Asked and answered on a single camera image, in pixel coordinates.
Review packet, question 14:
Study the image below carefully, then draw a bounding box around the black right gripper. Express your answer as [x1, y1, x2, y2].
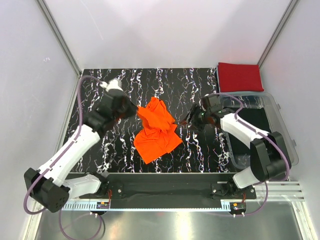
[179, 104, 210, 134]

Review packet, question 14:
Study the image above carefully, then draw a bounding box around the orange t-shirt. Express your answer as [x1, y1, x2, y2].
[133, 96, 183, 164]

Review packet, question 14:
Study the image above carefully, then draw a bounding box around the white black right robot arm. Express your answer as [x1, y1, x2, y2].
[179, 93, 292, 199]

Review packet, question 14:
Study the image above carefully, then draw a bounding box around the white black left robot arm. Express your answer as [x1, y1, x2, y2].
[23, 78, 137, 215]

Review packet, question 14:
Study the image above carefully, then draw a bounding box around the red folded t-shirt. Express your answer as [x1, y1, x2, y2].
[217, 62, 264, 93]

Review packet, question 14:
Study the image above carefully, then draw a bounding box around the black folded t-shirt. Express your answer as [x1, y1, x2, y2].
[221, 107, 271, 163]

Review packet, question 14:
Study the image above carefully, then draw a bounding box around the clear plastic bin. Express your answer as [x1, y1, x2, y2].
[220, 92, 299, 170]

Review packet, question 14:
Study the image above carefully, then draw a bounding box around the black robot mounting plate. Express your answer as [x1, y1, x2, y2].
[78, 181, 258, 201]

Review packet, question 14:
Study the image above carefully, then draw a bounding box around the left aluminium frame post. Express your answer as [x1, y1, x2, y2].
[35, 0, 82, 77]

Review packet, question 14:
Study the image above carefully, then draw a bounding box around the aluminium frame post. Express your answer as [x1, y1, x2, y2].
[257, 0, 300, 69]
[35, 0, 82, 77]

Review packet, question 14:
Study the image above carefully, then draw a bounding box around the slotted cable duct rail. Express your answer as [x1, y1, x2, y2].
[62, 199, 246, 213]

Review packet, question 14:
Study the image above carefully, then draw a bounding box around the aluminium extrusion rail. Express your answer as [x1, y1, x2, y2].
[254, 181, 305, 202]

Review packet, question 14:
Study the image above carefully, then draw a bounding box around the right aluminium frame post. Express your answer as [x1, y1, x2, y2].
[257, 0, 300, 69]

